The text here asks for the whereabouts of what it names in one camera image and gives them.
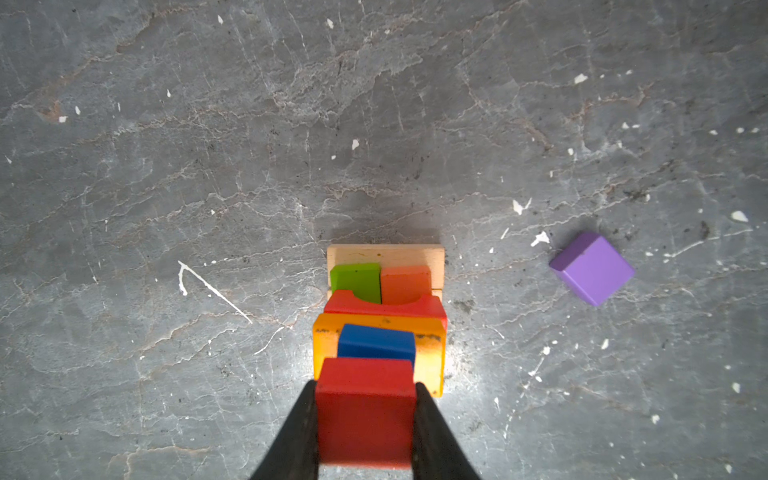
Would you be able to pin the red-orange rectangular block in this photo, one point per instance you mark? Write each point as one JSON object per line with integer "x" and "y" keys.
{"x": 405, "y": 284}

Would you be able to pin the purple cube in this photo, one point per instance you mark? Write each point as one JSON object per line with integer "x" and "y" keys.
{"x": 592, "y": 268}

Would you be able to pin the red arch block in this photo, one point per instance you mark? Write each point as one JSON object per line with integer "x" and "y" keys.
{"x": 427, "y": 306}

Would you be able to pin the natural wood block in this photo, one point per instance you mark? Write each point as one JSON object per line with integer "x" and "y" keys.
{"x": 393, "y": 255}

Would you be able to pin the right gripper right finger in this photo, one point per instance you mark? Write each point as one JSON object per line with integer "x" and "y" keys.
{"x": 436, "y": 455}

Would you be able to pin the blue cube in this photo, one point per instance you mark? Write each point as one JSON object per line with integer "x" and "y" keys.
{"x": 376, "y": 343}

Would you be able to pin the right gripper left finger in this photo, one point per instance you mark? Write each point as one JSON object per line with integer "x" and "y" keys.
{"x": 294, "y": 452}

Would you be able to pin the small red cube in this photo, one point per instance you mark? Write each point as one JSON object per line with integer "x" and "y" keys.
{"x": 366, "y": 412}

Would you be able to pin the orange-yellow rectangular block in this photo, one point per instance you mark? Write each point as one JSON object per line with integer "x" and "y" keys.
{"x": 430, "y": 343}

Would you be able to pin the green rectangular block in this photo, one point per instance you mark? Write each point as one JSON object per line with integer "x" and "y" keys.
{"x": 363, "y": 280}

